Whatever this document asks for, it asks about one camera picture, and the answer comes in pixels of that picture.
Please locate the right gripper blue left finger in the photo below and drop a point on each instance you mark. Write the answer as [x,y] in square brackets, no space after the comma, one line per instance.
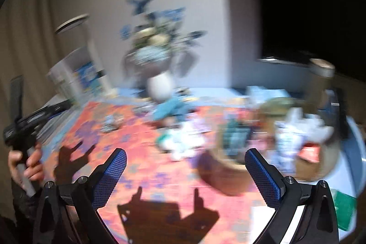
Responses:
[53,223]

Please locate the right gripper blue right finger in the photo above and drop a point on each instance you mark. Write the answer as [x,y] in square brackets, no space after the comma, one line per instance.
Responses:
[318,221]

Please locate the white plush toy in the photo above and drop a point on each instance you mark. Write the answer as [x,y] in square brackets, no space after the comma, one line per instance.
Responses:
[181,142]

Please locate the teal knitted cloth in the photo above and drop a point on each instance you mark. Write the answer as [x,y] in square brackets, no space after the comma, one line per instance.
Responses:
[174,107]

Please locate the person's left hand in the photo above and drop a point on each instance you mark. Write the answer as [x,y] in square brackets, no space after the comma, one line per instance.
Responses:
[34,170]

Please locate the woven bamboo basket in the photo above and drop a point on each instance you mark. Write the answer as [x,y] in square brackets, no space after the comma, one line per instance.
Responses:
[303,141]

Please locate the stack of books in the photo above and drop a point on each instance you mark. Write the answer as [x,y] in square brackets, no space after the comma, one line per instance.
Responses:
[75,77]

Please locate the floral orange table mat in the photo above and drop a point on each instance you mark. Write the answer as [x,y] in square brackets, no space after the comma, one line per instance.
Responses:
[156,200]

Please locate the blue tissue pack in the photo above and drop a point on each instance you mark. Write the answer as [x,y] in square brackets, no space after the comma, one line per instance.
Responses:
[259,94]

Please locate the beige curtain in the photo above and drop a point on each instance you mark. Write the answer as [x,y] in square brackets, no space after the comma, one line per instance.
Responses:
[28,48]

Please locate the metal thermos bottle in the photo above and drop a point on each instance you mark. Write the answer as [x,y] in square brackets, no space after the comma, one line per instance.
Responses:
[321,72]

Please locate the white ribbed vase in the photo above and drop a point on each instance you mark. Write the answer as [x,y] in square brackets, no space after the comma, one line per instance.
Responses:
[160,88]

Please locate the blue and cream flower bouquet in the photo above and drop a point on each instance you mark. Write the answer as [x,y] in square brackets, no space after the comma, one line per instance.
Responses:
[159,37]

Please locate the black television screen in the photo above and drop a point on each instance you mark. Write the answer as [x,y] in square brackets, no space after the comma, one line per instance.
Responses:
[299,30]

